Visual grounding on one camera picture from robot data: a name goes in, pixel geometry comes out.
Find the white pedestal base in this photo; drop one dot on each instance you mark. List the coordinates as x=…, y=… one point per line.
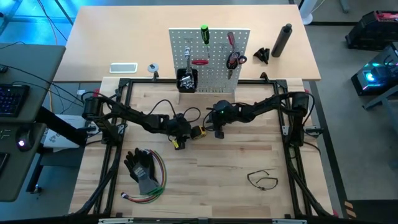
x=308, y=17

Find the white metal bracket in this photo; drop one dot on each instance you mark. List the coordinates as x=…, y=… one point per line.
x=115, y=221
x=289, y=221

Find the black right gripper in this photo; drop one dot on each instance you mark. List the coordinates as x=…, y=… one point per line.
x=217, y=127

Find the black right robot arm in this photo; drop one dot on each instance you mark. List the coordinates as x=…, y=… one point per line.
x=270, y=107

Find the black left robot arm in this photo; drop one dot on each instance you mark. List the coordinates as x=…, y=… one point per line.
x=130, y=115

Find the white box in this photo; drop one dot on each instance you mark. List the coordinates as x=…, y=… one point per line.
x=57, y=141

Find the light wooden desk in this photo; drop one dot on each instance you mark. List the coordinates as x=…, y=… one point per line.
x=124, y=37

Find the yellow tape measure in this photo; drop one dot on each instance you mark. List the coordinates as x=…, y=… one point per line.
x=199, y=132

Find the black cylindrical bottle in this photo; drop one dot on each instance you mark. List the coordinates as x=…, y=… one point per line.
x=281, y=42

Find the black computer mouse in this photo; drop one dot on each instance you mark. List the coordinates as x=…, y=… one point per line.
x=24, y=140

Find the green black screwdriver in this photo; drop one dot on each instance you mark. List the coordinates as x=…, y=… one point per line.
x=205, y=32

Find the black plastic bin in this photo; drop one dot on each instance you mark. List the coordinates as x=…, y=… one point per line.
x=180, y=88

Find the black safety glasses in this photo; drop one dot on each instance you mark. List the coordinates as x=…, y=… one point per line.
x=267, y=184

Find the white perforated pegboard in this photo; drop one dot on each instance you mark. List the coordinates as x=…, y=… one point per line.
x=217, y=40

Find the black aluminium frame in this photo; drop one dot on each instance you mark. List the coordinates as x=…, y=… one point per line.
x=138, y=81

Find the black platform striped corner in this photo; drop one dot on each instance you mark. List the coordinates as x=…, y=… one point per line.
x=373, y=213

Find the black crate red lid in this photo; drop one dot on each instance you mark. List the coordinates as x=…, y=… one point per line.
x=370, y=31

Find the small black angular object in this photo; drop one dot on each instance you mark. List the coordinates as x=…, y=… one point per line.
x=263, y=54

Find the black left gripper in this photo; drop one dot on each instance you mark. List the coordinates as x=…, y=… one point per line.
x=178, y=127

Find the grey desk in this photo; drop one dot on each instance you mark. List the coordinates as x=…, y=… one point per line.
x=31, y=62

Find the white rectangular phone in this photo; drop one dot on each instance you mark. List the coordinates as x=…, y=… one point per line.
x=123, y=68

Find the black grey work glove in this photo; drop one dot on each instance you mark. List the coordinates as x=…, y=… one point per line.
x=141, y=171

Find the black table clamp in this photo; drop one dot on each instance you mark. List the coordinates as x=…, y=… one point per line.
x=264, y=76
x=155, y=75

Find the small round grey disc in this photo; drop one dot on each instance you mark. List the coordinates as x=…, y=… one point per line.
x=153, y=67

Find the computer case with lights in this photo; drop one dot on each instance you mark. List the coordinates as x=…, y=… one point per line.
x=373, y=77

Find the black keyboard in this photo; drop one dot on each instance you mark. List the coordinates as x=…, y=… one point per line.
x=12, y=99

